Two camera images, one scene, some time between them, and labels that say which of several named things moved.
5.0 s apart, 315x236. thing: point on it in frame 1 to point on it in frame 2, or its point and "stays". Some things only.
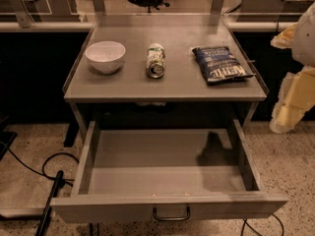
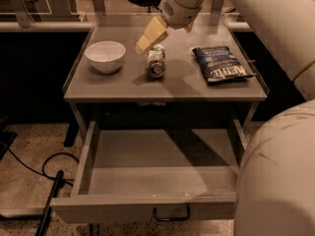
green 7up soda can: x=156 y=59 stays
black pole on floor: x=46 y=212 stays
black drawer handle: x=174 y=218 stays
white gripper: x=305 y=39 to x=177 y=11
